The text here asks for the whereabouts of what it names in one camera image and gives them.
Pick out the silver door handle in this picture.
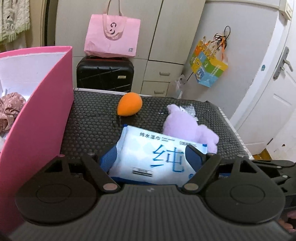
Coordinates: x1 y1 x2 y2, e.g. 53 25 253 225
273 47 293 80

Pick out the blue white wet wipes pack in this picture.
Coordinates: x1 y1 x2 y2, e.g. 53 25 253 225
108 126 207 187

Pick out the beige wardrobe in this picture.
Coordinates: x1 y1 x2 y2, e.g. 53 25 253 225
30 0 206 98

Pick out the black suitcase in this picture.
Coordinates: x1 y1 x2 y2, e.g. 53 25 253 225
76 56 134 92

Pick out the pink floral cloth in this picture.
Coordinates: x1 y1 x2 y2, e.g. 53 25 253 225
0 92 26 132

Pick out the colourful hanging paper bag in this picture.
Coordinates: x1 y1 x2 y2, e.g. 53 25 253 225
189 26 231 88

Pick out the white door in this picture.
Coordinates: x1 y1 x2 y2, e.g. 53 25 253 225
230 17 295 155

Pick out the pink tote bag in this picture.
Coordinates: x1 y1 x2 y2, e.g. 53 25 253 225
84 1 140 58

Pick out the white clear hanging bag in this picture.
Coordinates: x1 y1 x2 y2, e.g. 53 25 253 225
167 74 187 99

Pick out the person's hand with ring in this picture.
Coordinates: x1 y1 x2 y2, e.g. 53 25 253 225
278 209 295 233

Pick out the knitted cream garment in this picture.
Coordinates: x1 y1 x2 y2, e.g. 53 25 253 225
1 0 31 45

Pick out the pink storage box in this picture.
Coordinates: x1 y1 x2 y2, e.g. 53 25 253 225
1 46 74 233

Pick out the purple plush toy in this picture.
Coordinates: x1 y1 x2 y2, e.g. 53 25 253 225
163 104 219 154

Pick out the orange makeup sponge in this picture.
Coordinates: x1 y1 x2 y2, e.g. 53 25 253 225
117 92 142 116

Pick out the black textured table mat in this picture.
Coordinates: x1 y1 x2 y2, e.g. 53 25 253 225
59 88 253 186

